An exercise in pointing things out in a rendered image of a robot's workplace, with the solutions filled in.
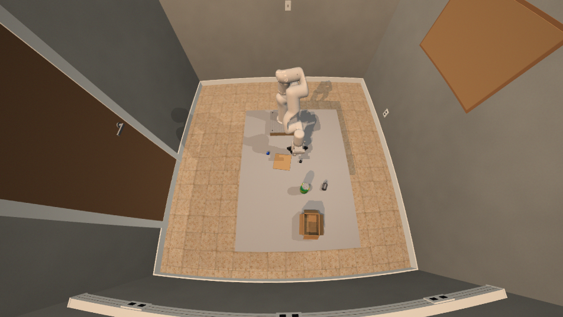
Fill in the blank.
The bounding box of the green drink can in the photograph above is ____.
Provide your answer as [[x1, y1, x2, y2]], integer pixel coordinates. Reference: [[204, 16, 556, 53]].
[[300, 182, 310, 194]]

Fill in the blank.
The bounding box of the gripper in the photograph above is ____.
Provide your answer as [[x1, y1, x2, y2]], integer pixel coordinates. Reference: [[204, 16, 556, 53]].
[[287, 141, 308, 154]]

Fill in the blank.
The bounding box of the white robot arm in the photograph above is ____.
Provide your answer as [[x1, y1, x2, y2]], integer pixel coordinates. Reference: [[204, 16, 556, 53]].
[[276, 67, 309, 154]]

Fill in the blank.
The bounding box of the orange flat square mat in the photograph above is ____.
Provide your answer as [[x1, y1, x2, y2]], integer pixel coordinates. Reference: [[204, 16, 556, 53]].
[[273, 154, 292, 170]]

